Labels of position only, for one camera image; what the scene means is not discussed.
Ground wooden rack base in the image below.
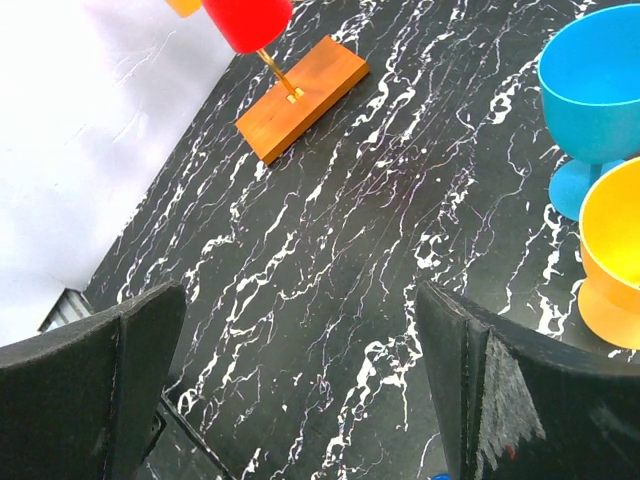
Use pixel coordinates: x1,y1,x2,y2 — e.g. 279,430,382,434
236,36,369,165

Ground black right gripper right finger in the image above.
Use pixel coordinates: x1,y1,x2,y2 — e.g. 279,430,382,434
415,282,639,479

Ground gold wire wine glass rack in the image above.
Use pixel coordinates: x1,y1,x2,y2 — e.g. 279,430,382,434
256,48,304,103

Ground aluminium frame rail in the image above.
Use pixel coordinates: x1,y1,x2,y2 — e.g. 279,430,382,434
38,289,93,333

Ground blue wine glass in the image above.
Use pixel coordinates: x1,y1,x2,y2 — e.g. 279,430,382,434
538,3,639,220

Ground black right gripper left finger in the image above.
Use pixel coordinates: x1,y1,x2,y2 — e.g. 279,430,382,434
1,282,186,479

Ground yellow wine glass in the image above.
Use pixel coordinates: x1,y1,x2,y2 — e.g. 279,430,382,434
578,158,639,350

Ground red wine glass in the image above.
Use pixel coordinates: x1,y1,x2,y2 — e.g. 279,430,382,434
202,0,293,54

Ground orange-yellow wine glass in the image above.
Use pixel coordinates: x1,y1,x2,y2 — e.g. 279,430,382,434
166,0,202,18

